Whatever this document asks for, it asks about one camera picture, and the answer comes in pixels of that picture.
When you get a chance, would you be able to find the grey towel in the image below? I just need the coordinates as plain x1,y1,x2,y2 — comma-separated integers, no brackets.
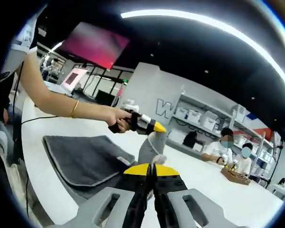
42,131,168,202

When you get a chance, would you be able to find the person's left hand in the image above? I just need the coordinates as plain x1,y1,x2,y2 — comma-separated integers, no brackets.
106,105,134,133

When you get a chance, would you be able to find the black bag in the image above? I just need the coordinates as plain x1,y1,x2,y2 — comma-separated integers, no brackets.
182,131,198,147

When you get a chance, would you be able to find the small black monitor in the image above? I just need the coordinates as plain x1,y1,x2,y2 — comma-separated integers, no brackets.
94,89,116,105

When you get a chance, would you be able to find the group of white storage bins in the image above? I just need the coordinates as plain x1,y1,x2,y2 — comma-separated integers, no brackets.
174,104,276,168

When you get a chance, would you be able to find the wooden tray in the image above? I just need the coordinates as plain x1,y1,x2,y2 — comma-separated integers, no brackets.
220,167,252,187

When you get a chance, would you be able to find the grey metal shelf rack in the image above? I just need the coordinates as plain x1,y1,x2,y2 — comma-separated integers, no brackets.
170,89,285,174

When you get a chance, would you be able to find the large monitor with red screen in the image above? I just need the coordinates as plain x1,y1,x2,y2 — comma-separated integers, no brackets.
58,21,131,71

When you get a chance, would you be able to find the black tripod stand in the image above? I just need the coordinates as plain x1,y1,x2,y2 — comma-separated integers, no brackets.
267,132,285,190

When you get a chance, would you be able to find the ceiling light strip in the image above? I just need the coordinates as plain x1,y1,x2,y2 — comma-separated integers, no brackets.
120,9,285,97

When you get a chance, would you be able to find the white garment sleeve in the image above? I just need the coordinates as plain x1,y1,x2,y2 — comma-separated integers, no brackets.
10,9,39,57

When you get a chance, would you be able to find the gold bracelet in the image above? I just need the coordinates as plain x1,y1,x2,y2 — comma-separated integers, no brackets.
70,100,80,118

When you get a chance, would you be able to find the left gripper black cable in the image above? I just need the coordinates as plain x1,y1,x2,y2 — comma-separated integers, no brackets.
12,60,60,216

